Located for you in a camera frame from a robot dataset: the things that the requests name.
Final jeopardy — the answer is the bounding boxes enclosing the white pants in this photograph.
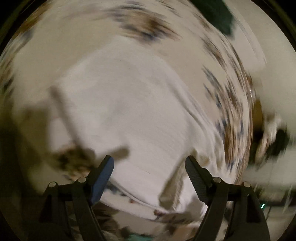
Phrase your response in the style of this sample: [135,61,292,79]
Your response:
[50,37,225,220]

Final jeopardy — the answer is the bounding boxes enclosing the floral bed quilt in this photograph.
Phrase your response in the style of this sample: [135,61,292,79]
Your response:
[0,0,258,232]

